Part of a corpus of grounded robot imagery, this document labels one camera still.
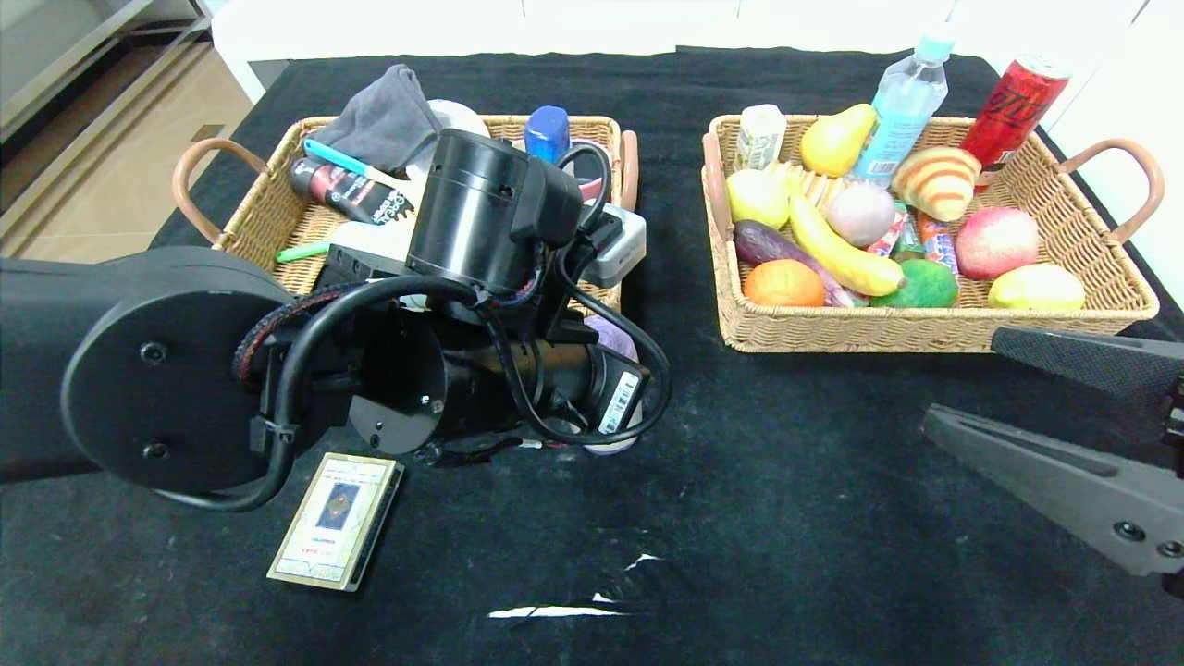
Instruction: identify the green toy lime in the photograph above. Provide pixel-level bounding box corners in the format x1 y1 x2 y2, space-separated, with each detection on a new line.
869 259 958 310

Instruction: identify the purple toy eggplant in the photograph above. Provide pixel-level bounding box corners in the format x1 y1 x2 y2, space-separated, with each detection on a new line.
733 220 861 309

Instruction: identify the yellow toy banana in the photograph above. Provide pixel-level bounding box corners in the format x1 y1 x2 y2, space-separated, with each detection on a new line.
786 190 907 299

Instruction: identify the red pink toy apple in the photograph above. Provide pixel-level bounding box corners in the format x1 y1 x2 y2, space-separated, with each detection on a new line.
955 207 1040 281

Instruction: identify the purple trash bag roll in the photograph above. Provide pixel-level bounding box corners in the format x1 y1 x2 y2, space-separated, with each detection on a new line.
581 314 644 457

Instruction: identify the grey folded cloth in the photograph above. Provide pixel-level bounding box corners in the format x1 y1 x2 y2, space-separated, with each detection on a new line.
316 64 443 175

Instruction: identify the striped toy croissant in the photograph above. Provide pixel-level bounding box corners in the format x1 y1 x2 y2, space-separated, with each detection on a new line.
890 147 981 224

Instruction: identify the yellow toy pear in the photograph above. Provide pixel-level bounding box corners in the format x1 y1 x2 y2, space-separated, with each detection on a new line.
800 103 878 179

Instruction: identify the wicker basket holding utensils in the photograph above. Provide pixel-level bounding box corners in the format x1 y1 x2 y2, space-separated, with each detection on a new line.
173 115 641 320

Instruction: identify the oval yellow toy mango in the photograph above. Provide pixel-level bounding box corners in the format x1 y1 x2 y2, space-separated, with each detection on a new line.
986 265 1085 313

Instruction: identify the wicker basket holding food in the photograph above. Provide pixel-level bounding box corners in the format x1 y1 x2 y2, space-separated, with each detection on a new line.
700 113 1164 357

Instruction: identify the white plate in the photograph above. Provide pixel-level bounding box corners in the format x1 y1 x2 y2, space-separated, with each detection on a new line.
427 100 491 140

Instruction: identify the black table cloth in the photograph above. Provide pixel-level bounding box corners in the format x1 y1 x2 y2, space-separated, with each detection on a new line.
0 46 1184 666

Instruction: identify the orange sausage stick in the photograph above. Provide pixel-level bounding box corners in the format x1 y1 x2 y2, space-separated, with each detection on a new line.
918 215 963 282

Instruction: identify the beige playing card box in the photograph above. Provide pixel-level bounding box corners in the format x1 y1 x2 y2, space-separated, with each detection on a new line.
266 452 405 592

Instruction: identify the white drink carton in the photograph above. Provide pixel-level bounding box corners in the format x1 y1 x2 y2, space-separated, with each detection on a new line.
734 105 787 174

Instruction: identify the white bottle blue cap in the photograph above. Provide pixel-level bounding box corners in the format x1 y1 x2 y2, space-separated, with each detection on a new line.
524 105 573 166

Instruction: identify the grey metal shelf unit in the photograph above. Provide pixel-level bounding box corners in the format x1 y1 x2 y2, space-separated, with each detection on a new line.
0 0 218 241

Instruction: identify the braided black tagged cable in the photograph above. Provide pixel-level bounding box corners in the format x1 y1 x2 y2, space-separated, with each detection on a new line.
231 282 371 389

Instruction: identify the clear water bottle blue label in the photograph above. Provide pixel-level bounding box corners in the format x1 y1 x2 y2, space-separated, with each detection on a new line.
849 32 956 191

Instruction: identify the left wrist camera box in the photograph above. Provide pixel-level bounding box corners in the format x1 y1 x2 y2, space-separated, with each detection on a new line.
578 203 648 290

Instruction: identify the black bottle red label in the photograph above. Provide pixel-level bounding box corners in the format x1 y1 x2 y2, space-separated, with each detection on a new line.
290 157 414 226

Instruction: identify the red chewy candy stick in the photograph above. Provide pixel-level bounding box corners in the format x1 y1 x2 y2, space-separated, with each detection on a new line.
865 208 909 262

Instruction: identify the round yellow toy lemon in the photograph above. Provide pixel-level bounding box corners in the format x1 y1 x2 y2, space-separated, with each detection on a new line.
726 170 792 231

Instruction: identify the pale purple toy ball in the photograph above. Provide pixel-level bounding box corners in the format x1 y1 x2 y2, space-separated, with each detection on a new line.
826 182 898 248

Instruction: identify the smooth black camera cable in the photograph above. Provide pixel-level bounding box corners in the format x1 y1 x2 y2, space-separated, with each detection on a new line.
157 141 673 514

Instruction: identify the red soda can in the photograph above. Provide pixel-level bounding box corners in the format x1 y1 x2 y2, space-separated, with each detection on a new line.
959 55 1072 192

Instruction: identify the blue handled yellow spoon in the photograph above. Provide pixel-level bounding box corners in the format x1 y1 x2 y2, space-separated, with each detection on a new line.
303 139 410 193

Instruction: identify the green chewing gum pack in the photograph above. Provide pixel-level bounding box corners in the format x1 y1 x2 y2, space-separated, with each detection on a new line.
893 213 926 265

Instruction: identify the orange toy tangerine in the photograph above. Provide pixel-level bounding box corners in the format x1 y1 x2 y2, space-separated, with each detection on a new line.
743 260 825 309

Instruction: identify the sliced toy bread loaf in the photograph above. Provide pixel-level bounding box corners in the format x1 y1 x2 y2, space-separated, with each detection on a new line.
766 161 845 214

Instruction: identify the pink saucepan cup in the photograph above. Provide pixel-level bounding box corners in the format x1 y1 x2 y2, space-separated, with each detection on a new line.
572 139 616 203

